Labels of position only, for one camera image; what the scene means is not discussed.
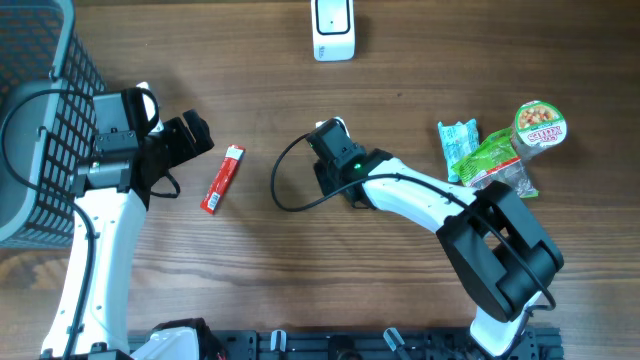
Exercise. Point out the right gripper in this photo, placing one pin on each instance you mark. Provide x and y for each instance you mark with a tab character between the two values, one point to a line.
329	183

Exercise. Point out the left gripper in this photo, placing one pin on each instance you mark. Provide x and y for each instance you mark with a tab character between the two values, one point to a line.
186	146

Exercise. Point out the red snack packet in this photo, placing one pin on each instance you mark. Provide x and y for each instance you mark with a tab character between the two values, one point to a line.
223	178

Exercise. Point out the pale green wipes packet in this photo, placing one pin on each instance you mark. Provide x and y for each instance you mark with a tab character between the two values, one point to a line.
457	140

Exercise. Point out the green snack bag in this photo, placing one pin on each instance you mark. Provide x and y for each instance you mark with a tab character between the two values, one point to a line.
495	159

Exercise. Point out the instant noodle cup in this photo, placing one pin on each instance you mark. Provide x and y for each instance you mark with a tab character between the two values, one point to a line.
537	127

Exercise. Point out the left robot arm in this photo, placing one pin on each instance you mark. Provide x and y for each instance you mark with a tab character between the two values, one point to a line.
112	188

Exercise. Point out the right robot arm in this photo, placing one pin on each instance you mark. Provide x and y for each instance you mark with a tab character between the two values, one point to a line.
503	257

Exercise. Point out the white barcode scanner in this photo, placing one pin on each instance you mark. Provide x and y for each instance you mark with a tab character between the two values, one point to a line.
333	30

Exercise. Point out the grey plastic mesh basket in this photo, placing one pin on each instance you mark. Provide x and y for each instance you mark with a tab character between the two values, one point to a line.
46	74

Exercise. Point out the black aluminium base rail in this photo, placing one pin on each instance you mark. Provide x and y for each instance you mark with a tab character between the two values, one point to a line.
536	343

